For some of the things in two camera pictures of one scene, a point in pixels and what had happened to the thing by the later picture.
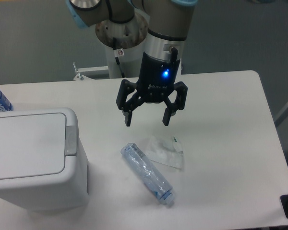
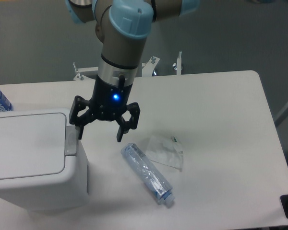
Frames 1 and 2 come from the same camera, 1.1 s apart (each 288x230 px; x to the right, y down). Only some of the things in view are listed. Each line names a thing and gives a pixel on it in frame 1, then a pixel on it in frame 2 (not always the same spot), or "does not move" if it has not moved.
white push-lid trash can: x=38 y=160 does not move
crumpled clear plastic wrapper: x=168 y=151 does not move
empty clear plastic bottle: x=149 y=173 does not move
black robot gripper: x=155 y=83 -> x=108 y=102
